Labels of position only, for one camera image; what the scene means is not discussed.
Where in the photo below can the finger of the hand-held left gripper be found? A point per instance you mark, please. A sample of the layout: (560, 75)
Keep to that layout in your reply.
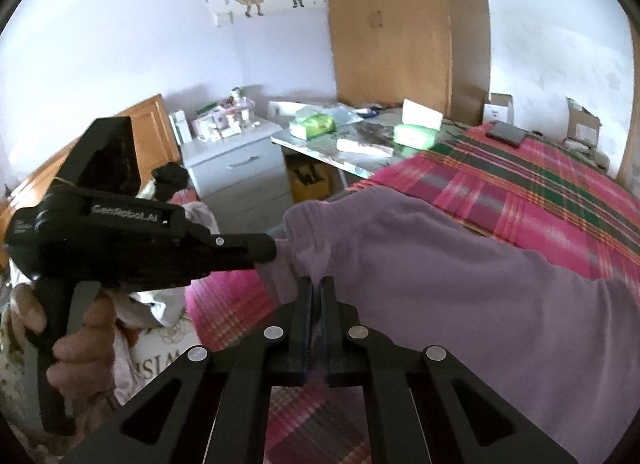
(240, 249)

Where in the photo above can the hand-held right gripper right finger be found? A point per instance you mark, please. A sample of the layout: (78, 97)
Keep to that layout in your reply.
(327, 339)

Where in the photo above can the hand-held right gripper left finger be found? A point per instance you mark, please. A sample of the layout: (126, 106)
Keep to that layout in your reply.
(306, 339)

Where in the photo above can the purple fleece pants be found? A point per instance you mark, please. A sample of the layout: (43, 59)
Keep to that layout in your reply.
(450, 294)

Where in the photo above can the person's left hand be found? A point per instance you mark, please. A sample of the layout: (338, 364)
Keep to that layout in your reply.
(90, 344)

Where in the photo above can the white nightstand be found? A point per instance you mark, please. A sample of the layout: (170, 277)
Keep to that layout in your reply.
(235, 169)

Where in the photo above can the black lumpy object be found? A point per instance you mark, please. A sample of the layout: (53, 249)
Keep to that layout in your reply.
(170, 179)

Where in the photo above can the yellow box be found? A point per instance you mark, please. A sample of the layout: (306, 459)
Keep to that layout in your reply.
(310, 179)

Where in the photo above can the wooden headboard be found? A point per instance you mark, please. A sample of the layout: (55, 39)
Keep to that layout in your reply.
(150, 134)

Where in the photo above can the white printed quilt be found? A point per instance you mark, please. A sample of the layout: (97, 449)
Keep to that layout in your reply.
(160, 344)

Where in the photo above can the group of small bottles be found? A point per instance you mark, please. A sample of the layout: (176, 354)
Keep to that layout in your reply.
(225, 119)

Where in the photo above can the cluttered desk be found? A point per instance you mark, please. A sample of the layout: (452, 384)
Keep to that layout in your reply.
(325, 149)

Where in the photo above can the green wipes pack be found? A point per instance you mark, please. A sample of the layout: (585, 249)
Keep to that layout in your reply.
(314, 127)
(415, 135)

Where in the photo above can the white paper box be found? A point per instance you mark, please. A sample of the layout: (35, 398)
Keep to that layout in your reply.
(422, 113)

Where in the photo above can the pink green plaid bed sheet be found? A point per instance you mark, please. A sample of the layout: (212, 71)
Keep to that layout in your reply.
(525, 184)

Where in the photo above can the wooden wardrobe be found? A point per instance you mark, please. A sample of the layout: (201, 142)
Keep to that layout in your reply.
(390, 34)

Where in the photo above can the dark smartphone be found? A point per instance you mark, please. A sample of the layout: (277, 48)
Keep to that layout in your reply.
(506, 133)

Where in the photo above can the small white open box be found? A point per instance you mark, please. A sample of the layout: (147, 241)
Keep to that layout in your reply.
(497, 109)

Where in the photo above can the labelled cardboard box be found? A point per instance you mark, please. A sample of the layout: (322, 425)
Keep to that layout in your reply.
(582, 124)

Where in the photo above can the white wall socket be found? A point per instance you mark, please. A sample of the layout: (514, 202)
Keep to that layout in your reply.
(223, 18)

